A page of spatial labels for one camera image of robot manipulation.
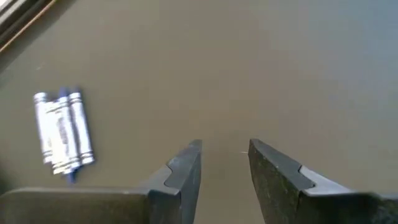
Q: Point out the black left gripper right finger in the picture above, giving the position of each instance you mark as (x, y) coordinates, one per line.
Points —
(295, 205)

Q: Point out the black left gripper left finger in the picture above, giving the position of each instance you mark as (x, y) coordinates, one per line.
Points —
(93, 208)

